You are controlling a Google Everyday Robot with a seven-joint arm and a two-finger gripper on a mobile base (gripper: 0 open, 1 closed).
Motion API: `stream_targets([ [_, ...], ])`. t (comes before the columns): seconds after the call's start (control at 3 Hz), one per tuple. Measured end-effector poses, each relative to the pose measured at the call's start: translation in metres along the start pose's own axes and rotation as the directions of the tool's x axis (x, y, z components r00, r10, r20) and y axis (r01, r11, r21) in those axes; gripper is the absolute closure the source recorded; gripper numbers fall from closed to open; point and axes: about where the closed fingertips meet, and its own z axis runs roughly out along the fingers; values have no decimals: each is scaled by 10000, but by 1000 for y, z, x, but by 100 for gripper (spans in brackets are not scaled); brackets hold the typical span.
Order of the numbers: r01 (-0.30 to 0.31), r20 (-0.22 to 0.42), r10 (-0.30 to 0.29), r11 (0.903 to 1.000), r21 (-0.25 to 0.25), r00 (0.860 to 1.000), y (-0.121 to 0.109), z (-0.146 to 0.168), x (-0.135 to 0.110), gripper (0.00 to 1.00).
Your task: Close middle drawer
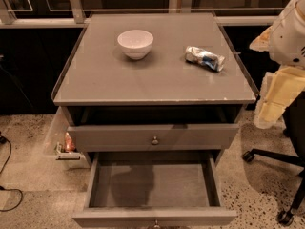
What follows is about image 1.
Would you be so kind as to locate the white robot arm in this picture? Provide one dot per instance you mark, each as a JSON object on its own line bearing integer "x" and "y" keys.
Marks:
{"x": 292, "y": 17}

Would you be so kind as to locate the grey drawer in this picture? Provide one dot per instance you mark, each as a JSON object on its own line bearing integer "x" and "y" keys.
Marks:
{"x": 126, "y": 138}
{"x": 158, "y": 189}

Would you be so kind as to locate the black office chair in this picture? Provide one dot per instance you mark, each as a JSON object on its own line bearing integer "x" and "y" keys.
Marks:
{"x": 294, "y": 119}

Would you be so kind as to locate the grey top drawer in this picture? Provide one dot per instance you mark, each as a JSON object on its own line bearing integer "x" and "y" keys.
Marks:
{"x": 126, "y": 138}

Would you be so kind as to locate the orange packet in bin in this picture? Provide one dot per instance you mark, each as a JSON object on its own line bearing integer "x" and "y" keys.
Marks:
{"x": 69, "y": 146}

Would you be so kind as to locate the grey drawer cabinet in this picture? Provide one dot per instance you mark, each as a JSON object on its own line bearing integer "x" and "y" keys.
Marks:
{"x": 103, "y": 86}

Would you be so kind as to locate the clear plastic side bin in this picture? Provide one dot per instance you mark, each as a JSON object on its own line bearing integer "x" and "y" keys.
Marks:
{"x": 59, "y": 145}

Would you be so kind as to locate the white ceramic bowl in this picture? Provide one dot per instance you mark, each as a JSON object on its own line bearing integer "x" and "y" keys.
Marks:
{"x": 135, "y": 44}

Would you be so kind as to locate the crumpled foil snack bag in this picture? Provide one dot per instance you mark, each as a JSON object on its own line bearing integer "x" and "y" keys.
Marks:
{"x": 203, "y": 57}

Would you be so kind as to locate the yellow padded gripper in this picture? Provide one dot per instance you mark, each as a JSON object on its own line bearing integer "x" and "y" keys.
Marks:
{"x": 288, "y": 40}

